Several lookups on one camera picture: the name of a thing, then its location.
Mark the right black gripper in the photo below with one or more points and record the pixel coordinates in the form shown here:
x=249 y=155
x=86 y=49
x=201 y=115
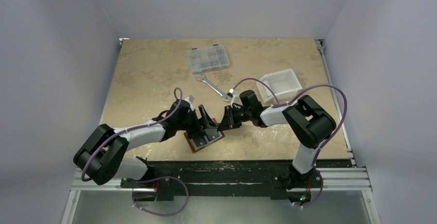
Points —
x=232 y=116

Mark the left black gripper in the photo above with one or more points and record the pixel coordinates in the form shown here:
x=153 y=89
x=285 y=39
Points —
x=198 y=127

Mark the brown leather card holder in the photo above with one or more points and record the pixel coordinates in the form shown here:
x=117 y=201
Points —
x=200 y=142

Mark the white plastic bin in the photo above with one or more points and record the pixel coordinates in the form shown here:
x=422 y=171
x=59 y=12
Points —
x=284 y=84

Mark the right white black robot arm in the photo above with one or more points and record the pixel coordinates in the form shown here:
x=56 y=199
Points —
x=309 y=121

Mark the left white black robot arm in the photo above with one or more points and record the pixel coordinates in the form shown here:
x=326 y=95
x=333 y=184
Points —
x=101 y=157

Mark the silver open-end wrench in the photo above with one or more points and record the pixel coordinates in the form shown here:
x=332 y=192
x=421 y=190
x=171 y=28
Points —
x=203 y=78

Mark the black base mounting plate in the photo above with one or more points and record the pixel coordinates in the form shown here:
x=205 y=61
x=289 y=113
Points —
x=247 y=178

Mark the clear plastic screw organizer box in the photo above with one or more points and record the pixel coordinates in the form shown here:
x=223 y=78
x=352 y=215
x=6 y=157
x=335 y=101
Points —
x=208 y=59

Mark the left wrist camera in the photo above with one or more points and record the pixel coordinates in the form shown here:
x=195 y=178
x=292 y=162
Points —
x=190 y=99

